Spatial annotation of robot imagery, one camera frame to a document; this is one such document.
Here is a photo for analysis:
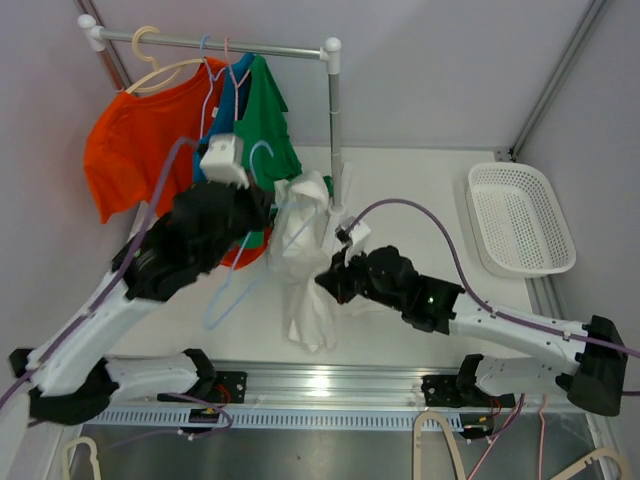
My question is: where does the cream plastic hanger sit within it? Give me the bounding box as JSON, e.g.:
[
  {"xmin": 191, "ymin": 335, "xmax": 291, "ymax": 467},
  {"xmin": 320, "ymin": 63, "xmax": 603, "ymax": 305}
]
[{"xmin": 124, "ymin": 26, "xmax": 205, "ymax": 95}]

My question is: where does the white t shirt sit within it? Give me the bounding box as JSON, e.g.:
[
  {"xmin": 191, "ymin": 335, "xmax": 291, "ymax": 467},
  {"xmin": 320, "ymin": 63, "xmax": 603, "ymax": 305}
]
[{"xmin": 268, "ymin": 171, "xmax": 383, "ymax": 352}]

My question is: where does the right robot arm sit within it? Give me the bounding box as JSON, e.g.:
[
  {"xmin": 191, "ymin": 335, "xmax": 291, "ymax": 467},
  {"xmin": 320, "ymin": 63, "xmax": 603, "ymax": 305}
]
[{"xmin": 315, "ymin": 246, "xmax": 628, "ymax": 417}]

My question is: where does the cream hanger bottom right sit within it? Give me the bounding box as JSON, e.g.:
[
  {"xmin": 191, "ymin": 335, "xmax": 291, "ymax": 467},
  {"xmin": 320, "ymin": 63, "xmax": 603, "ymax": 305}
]
[{"xmin": 552, "ymin": 447, "xmax": 632, "ymax": 480}]

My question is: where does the blue t shirt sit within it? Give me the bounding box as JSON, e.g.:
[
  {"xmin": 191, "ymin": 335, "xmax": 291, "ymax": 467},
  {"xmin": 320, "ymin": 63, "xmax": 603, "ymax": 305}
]
[{"xmin": 192, "ymin": 53, "xmax": 255, "ymax": 183}]

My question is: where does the cream hanger bottom middle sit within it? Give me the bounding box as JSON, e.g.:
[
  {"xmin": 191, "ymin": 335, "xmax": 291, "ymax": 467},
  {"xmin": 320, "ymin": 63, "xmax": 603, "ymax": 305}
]
[{"xmin": 412, "ymin": 410, "xmax": 469, "ymax": 480}]

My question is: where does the cream hanger bottom left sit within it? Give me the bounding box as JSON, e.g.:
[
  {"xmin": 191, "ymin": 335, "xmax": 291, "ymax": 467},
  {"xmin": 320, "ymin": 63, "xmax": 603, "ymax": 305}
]
[{"xmin": 59, "ymin": 436, "xmax": 103, "ymax": 480}]

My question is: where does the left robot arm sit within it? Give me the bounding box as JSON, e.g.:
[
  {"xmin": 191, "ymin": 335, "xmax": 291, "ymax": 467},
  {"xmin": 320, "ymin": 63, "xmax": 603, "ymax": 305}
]
[{"xmin": 9, "ymin": 181, "xmax": 275, "ymax": 426}]

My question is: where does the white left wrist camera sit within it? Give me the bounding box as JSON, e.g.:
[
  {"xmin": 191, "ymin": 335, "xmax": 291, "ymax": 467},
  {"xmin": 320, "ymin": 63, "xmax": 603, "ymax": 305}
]
[{"xmin": 200, "ymin": 133, "xmax": 250, "ymax": 189}]

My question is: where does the pink wire hanger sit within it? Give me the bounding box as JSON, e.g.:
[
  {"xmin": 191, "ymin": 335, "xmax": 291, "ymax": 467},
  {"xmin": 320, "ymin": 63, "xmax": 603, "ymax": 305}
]
[{"xmin": 219, "ymin": 37, "xmax": 255, "ymax": 132}]

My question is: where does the white clothes rack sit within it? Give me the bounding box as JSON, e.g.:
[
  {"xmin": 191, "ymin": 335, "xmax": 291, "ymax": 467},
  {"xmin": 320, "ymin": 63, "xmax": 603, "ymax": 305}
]
[{"xmin": 77, "ymin": 13, "xmax": 356, "ymax": 251}]

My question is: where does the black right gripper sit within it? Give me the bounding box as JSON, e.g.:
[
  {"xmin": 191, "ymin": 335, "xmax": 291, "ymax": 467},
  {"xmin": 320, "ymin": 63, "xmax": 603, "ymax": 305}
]
[{"xmin": 316, "ymin": 245, "xmax": 403, "ymax": 313}]

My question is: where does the light blue wire hanger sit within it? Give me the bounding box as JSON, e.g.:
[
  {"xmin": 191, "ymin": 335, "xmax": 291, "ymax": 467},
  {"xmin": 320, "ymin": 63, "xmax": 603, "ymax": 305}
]
[{"xmin": 204, "ymin": 170, "xmax": 328, "ymax": 331}]

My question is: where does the orange t shirt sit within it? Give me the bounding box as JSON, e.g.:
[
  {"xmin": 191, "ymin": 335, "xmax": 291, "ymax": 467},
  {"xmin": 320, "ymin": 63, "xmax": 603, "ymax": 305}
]
[{"xmin": 82, "ymin": 57, "xmax": 269, "ymax": 271}]

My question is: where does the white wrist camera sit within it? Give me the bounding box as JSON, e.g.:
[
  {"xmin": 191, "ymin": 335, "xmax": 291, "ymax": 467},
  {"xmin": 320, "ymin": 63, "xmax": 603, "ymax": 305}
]
[
  {"xmin": 200, "ymin": 133, "xmax": 250, "ymax": 189},
  {"xmin": 336, "ymin": 217, "xmax": 371, "ymax": 252}
]

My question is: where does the green t shirt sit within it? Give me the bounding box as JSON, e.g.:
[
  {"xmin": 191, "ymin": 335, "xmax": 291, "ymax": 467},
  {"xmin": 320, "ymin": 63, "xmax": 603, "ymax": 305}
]
[{"xmin": 232, "ymin": 54, "xmax": 334, "ymax": 251}]

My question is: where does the blue wire hanger on rail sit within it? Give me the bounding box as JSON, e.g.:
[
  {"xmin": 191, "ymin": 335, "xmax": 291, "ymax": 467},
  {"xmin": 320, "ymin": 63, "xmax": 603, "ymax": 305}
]
[{"xmin": 198, "ymin": 32, "xmax": 231, "ymax": 141}]

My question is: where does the white perforated basket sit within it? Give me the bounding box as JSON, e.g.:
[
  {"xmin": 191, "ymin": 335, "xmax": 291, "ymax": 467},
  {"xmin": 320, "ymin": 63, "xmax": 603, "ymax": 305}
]
[{"xmin": 466, "ymin": 162, "xmax": 577, "ymax": 279}]

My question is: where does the pink wire hanger below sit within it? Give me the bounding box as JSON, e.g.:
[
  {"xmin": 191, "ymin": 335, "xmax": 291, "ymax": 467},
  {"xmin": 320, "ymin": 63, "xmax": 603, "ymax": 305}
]
[{"xmin": 468, "ymin": 394, "xmax": 549, "ymax": 480}]

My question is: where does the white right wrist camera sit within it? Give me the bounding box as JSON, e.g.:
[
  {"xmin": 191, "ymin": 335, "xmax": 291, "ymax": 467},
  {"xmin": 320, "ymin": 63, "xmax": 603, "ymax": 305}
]
[{"xmin": 336, "ymin": 217, "xmax": 371, "ymax": 252}]

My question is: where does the aluminium mounting rail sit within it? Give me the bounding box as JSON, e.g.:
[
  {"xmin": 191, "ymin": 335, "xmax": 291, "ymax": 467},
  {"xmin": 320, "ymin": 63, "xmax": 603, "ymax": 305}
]
[{"xmin": 64, "ymin": 357, "xmax": 611, "ymax": 434}]

